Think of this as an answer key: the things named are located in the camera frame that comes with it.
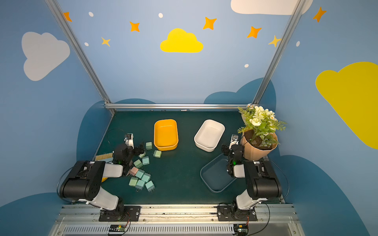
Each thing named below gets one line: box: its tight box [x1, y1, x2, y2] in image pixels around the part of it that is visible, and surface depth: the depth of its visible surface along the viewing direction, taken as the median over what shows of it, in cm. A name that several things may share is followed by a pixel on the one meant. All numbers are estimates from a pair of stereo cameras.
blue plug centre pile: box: [134, 169, 145, 179], surface depth 88 cm
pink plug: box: [128, 166, 139, 177], surface depth 88 cm
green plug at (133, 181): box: [128, 176, 139, 187], surface depth 86 cm
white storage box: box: [193, 118, 226, 152], surface depth 109 cm
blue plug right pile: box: [141, 172, 152, 183], surface depth 87 cm
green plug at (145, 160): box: [141, 156, 150, 166], surface depth 95 cm
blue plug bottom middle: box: [134, 179, 146, 193], surface depth 84 cm
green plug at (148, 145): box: [145, 141, 153, 150], surface depth 100 cm
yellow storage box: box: [153, 118, 179, 151], surface depth 108 cm
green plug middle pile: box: [133, 159, 144, 169], surface depth 92 cm
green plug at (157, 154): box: [153, 149, 162, 158], surface depth 97 cm
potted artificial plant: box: [237, 104, 288, 161], surface depth 81 cm
